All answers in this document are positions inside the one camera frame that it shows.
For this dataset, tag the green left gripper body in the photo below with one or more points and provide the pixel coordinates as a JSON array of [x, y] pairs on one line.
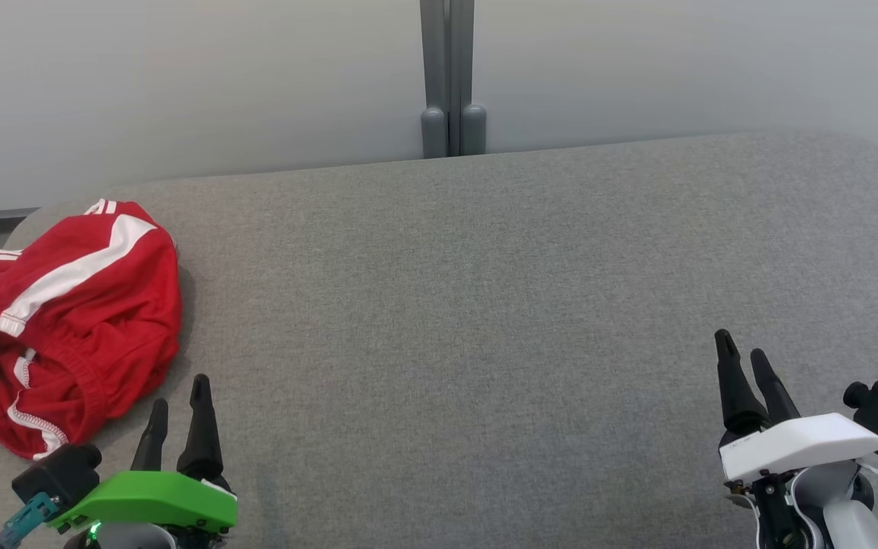
[[157, 499]]

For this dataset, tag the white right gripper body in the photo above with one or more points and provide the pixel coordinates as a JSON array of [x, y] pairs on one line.
[[805, 446]]

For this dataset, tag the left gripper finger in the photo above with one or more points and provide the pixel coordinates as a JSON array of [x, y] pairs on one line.
[[153, 438], [201, 427]]

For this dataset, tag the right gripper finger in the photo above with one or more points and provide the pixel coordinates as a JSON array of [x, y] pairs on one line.
[[732, 389], [776, 393]]

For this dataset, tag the red shorts with white stripes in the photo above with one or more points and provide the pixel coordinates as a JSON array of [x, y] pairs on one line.
[[111, 328]]

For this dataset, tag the grey fabric sofa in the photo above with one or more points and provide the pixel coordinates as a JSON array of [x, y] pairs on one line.
[[447, 343]]

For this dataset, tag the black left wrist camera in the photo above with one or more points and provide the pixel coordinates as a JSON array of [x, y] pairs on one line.
[[58, 473]]

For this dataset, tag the teal left camera connector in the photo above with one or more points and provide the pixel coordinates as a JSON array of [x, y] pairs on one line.
[[24, 522]]

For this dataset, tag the grey partition post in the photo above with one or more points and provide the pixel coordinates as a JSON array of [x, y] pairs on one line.
[[468, 76], [434, 76]]

